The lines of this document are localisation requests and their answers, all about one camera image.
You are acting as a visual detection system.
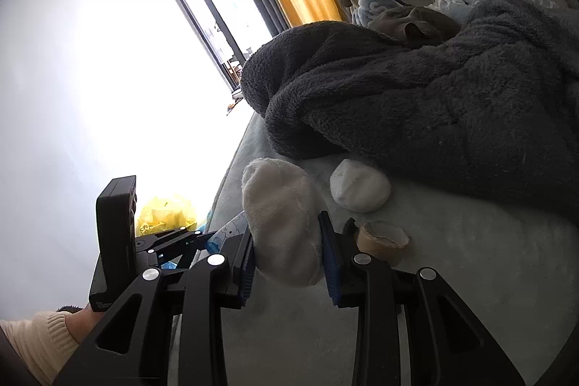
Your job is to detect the taupe garment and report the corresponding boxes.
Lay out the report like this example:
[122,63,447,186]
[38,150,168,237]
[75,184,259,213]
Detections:
[368,5,462,48]

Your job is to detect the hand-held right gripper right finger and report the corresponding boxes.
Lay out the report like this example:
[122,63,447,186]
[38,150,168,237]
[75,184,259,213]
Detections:
[318,211,525,386]

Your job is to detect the blue and white packet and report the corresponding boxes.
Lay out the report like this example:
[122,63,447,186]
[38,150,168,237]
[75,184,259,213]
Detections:
[207,209,249,253]

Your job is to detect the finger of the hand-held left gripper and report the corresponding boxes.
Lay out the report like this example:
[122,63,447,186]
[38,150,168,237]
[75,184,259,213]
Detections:
[154,227,202,246]
[156,234,214,269]

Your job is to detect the white fluffy sock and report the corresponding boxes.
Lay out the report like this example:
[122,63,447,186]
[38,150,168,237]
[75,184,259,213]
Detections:
[241,157,327,287]

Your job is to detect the person's left forearm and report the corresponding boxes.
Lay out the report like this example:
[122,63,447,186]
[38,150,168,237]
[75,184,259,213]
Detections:
[0,307,98,386]

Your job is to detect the dark grey fleece blanket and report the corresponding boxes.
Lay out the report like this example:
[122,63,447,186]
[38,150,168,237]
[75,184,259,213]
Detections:
[241,0,579,210]

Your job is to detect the cardboard tape roll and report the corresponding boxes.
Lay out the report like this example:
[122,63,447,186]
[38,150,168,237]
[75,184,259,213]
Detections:
[354,220,411,267]

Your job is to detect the brown floor item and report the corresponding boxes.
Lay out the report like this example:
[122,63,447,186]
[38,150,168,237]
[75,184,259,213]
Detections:
[225,90,245,115]

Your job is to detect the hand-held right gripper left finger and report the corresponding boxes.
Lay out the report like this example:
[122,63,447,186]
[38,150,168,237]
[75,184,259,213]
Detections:
[54,232,256,386]

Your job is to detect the white sock ball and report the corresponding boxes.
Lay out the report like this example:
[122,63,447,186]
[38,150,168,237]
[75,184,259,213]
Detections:
[329,158,392,213]

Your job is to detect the bed with grey sheet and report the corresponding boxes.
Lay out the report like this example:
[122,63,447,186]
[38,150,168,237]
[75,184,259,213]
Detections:
[172,110,579,386]

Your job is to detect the yellow plastic bag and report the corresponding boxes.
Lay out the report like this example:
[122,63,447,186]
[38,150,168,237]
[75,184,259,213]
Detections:
[137,195,198,238]

